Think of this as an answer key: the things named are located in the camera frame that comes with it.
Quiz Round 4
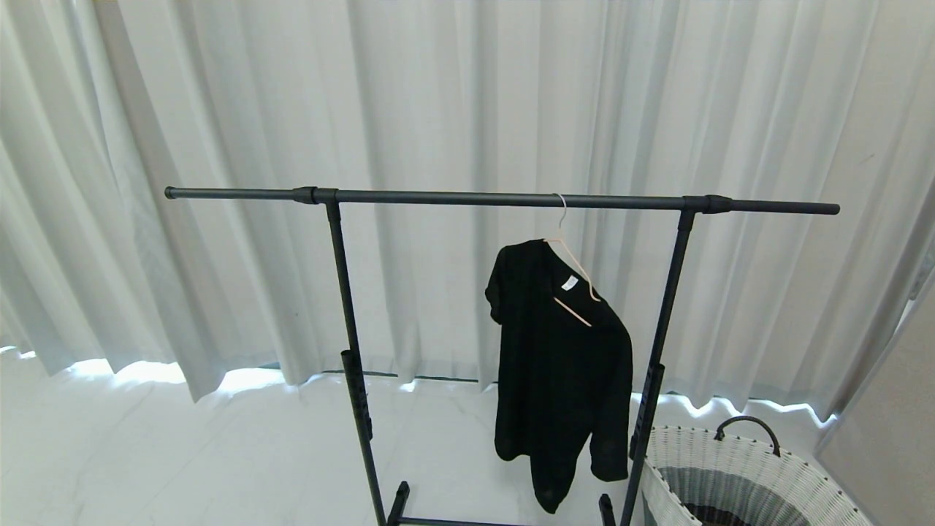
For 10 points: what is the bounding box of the black clothes rack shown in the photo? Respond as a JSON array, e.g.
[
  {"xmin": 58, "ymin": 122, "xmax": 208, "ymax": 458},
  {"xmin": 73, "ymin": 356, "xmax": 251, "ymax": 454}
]
[{"xmin": 164, "ymin": 186, "xmax": 842, "ymax": 526}]

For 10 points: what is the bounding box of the pink clothes hanger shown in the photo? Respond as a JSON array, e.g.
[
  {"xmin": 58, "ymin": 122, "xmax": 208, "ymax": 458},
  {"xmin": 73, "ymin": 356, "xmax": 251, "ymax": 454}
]
[{"xmin": 543, "ymin": 193, "xmax": 604, "ymax": 329}]

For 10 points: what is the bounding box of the white laundry basket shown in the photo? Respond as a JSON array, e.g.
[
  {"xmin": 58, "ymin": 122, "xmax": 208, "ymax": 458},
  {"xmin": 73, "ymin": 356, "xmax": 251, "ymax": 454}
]
[{"xmin": 641, "ymin": 415, "xmax": 871, "ymax": 526}]

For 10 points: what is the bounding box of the black long-sleeved shirt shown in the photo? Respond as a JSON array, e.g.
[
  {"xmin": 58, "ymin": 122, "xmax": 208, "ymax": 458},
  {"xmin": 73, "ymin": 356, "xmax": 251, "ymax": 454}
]
[{"xmin": 484, "ymin": 239, "xmax": 635, "ymax": 515}]

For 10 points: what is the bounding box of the white curtain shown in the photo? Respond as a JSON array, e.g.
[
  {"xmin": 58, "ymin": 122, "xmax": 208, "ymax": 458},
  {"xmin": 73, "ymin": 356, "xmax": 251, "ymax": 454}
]
[{"xmin": 0, "ymin": 0, "xmax": 935, "ymax": 422}]

